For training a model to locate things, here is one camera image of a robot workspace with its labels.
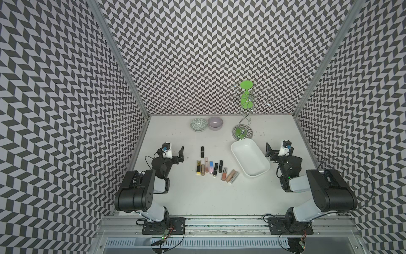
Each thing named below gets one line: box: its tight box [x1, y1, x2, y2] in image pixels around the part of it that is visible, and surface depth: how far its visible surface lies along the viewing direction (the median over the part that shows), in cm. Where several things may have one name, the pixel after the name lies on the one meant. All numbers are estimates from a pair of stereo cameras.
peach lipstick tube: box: [225, 169, 237, 183], surface depth 89 cm
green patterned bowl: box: [190, 118, 208, 133], surface depth 113 cm
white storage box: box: [230, 138, 271, 178], surface depth 96 cm
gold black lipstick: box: [196, 159, 202, 176], surface depth 91 cm
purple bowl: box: [207, 116, 224, 131], surface depth 111 cm
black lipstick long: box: [213, 162, 219, 177], surface depth 93 cm
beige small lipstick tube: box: [200, 164, 206, 177], surface depth 93 cm
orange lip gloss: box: [220, 167, 227, 181], surface depth 90 cm
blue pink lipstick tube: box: [209, 160, 214, 175], surface depth 93 cm
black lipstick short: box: [218, 159, 224, 174], surface depth 93 cm
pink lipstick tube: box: [204, 157, 209, 173], surface depth 95 cm
